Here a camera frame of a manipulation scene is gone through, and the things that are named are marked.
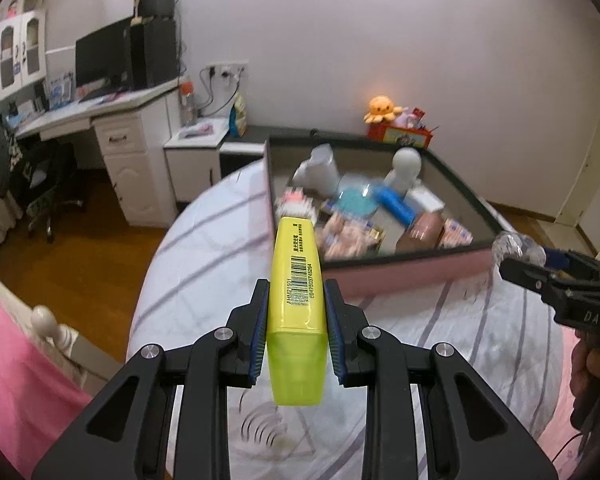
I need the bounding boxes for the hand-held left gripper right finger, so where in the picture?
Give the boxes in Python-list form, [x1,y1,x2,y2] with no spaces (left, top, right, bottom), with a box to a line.
[322,278,558,480]

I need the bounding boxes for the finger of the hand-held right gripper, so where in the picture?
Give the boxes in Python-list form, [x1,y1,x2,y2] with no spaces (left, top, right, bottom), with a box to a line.
[542,249,600,286]
[497,256,600,311]

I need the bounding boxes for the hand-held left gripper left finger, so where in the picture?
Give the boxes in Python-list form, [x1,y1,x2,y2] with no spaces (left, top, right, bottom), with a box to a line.
[32,279,272,480]

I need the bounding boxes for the clear plastic piece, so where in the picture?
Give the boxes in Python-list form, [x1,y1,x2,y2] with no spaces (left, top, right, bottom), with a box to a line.
[490,230,548,266]

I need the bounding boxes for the yellow highlighter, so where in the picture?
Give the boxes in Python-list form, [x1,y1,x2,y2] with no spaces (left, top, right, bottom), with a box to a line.
[266,215,327,407]

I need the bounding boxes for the pink storage box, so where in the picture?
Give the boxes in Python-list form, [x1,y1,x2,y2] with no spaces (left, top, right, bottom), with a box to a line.
[262,135,506,301]

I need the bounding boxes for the white round-head figurine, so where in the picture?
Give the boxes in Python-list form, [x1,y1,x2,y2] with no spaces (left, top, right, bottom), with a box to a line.
[384,146,425,196]

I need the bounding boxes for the white jug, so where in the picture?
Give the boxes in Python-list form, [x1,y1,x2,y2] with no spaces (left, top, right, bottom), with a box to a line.
[292,143,340,196]

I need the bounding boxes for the person's right hand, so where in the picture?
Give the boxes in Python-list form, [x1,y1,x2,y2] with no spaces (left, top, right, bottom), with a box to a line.
[569,345,600,430]

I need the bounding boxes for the patterned small packet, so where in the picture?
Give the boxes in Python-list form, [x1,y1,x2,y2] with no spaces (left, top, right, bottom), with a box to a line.
[440,217,473,248]

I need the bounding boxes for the white door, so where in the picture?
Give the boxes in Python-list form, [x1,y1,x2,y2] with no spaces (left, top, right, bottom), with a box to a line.
[562,85,600,261]

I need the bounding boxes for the white striped quilt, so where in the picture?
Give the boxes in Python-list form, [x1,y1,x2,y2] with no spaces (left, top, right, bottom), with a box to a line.
[127,160,576,480]

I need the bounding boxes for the brown cylinder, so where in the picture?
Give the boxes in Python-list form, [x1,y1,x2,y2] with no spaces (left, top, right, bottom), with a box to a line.
[395,211,446,253]

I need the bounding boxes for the pink snack packet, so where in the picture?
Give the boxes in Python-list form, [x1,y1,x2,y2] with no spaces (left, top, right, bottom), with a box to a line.
[317,210,386,261]

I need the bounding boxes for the white small box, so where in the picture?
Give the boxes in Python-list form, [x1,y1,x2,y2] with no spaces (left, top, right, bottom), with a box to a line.
[405,185,443,213]

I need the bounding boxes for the teal flat case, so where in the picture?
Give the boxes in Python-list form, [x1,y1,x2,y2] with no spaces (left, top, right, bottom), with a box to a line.
[332,185,381,218]

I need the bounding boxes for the blue bottle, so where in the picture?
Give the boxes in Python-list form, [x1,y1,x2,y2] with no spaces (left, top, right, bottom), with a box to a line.
[375,186,417,228]

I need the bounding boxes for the red storage box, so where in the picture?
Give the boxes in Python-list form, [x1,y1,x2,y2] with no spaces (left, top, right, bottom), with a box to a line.
[367,121,433,150]

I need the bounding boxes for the white side cabinet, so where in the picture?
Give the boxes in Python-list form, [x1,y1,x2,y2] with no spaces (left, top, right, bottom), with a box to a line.
[163,119,231,206]

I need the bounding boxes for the white desk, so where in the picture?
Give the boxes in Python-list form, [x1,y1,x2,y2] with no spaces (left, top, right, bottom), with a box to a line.
[15,80,186,228]

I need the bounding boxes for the orange octopus plush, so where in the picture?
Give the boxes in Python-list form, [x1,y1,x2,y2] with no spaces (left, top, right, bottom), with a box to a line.
[364,96,405,125]

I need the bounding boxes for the papers with pink item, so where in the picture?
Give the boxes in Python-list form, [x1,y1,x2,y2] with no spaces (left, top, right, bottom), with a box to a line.
[180,122,216,138]

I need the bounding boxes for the yellow blue snack bag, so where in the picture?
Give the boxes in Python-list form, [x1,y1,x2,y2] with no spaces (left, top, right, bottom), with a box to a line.
[228,94,248,137]

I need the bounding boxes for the orange-capped water bottle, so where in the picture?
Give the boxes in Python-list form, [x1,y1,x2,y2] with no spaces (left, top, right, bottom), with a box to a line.
[180,77,198,128]

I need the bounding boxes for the pink blanket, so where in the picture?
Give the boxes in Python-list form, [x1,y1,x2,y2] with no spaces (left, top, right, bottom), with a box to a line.
[0,260,96,480]

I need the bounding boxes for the black office chair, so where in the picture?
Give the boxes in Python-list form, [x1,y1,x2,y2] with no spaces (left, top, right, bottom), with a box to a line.
[10,137,88,243]

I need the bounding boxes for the black computer tower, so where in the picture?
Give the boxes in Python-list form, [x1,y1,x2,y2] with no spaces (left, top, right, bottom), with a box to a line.
[130,17,179,90]

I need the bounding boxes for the blue white box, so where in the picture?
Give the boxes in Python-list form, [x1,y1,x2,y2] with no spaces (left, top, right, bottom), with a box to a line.
[47,77,76,108]

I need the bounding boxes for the black monitor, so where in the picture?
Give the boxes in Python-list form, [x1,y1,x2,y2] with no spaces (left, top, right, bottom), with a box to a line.
[75,17,133,98]

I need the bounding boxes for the black speaker box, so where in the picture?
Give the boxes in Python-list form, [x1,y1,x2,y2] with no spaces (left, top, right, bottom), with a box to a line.
[139,0,177,18]

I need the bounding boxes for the white glass-door cupboard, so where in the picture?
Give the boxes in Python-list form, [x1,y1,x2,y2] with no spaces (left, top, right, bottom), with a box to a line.
[0,9,47,103]

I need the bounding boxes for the thin black cable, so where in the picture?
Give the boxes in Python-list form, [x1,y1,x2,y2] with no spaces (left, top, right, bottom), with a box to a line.
[550,425,588,466]

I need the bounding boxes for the white wooden bed frame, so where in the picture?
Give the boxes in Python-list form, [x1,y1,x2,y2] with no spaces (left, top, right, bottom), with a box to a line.
[32,305,126,386]

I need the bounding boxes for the black power cables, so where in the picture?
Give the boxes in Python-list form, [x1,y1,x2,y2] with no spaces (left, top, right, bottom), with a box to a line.
[200,67,243,118]

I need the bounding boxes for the white wall outlet strip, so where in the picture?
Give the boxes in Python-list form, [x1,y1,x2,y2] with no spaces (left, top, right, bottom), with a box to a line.
[203,60,250,78]

